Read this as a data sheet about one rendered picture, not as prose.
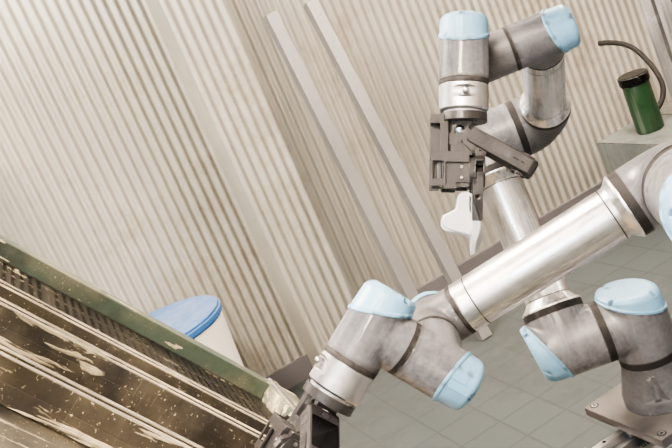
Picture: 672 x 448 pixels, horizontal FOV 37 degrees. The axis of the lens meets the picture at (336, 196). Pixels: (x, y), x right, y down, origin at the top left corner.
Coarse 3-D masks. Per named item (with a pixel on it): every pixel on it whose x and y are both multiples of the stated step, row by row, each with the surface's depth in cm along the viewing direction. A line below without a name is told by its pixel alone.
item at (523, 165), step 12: (480, 132) 149; (480, 144) 149; (492, 144) 149; (504, 144) 148; (492, 156) 150; (504, 156) 148; (516, 156) 148; (528, 156) 148; (516, 168) 148; (528, 168) 148
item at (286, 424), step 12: (312, 384) 126; (312, 396) 125; (324, 396) 125; (300, 408) 130; (324, 408) 127; (336, 408) 125; (348, 408) 126; (276, 420) 129; (288, 420) 130; (264, 432) 131; (276, 432) 127; (288, 432) 126; (264, 444) 129; (276, 444) 125; (288, 444) 124
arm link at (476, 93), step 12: (444, 84) 150; (456, 84) 149; (468, 84) 148; (480, 84) 149; (444, 96) 150; (456, 96) 148; (468, 96) 148; (480, 96) 149; (444, 108) 150; (456, 108) 149; (468, 108) 148; (480, 108) 149
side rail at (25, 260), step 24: (0, 240) 277; (24, 264) 280; (48, 264) 282; (72, 288) 285; (96, 288) 291; (120, 312) 290; (144, 312) 299; (168, 336) 295; (192, 360) 298; (216, 360) 300; (240, 384) 303; (264, 384) 305
